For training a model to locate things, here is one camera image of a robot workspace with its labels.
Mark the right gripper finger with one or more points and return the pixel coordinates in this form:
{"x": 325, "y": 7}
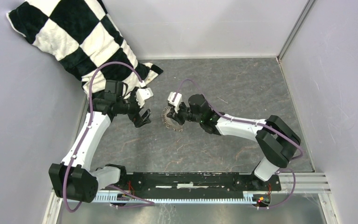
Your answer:
{"x": 172, "y": 114}
{"x": 172, "y": 119}

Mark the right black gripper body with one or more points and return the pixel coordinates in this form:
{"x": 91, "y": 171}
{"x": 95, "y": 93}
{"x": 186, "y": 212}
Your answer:
{"x": 184, "y": 114}

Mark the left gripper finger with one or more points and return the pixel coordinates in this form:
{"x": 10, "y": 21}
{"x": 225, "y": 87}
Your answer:
{"x": 138, "y": 121}
{"x": 146, "y": 117}

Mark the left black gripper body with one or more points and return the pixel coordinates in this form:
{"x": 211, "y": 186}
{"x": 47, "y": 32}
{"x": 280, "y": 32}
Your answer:
{"x": 133, "y": 108}

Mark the keyring loop with red tag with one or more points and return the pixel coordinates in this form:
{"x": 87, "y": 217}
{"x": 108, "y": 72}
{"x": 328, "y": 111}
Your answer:
{"x": 165, "y": 111}

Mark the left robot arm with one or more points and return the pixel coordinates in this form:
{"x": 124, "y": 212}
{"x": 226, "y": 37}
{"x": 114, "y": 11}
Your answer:
{"x": 106, "y": 106}

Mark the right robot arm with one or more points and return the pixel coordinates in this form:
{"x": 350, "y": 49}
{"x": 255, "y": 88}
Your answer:
{"x": 276, "y": 139}

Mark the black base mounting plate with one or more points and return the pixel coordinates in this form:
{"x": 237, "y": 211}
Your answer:
{"x": 196, "y": 185}

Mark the black white checkered cloth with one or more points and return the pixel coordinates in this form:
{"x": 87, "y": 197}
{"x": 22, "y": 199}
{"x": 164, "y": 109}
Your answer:
{"x": 84, "y": 39}

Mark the corner aluminium profile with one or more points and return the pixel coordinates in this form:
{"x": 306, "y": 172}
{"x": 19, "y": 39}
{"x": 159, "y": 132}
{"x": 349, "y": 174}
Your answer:
{"x": 296, "y": 28}

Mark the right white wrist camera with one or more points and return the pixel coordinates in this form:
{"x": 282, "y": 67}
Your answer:
{"x": 174, "y": 100}

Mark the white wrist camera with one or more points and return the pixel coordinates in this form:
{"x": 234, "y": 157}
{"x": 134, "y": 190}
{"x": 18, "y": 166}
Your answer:
{"x": 174, "y": 100}
{"x": 142, "y": 95}

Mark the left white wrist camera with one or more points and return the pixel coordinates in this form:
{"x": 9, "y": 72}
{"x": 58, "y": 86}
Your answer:
{"x": 142, "y": 95}

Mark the toothed cable duct strip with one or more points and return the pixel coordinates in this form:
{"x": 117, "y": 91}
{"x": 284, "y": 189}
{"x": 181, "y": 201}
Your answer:
{"x": 117, "y": 198}

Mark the aluminium frame rail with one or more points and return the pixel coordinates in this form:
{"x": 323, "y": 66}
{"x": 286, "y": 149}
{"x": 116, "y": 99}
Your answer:
{"x": 305, "y": 182}

